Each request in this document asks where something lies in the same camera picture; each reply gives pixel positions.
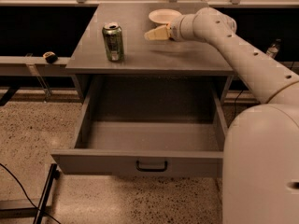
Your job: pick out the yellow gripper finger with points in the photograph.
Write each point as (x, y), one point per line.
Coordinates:
(159, 33)

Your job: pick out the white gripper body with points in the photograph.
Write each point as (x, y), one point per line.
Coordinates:
(177, 28)

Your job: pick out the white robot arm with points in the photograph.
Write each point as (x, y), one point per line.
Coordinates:
(260, 170)

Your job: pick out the grey open top drawer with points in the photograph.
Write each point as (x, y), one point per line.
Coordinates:
(110, 138)

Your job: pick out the white bowl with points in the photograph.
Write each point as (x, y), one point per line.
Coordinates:
(163, 16)

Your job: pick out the grey cabinet desk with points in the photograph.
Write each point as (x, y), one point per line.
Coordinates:
(152, 71)

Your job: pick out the green soda can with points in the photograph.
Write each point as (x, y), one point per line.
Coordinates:
(112, 34)

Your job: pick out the clear plastic bottle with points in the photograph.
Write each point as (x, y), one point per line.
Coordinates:
(274, 48)

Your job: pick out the small black yellow object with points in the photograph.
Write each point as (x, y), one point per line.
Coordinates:
(50, 57)

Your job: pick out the black metal floor stand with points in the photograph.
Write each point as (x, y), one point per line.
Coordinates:
(35, 208)

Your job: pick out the black drawer handle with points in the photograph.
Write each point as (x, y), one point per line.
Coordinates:
(151, 167)

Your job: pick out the grey metal rail shelf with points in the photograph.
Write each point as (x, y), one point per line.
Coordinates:
(25, 66)

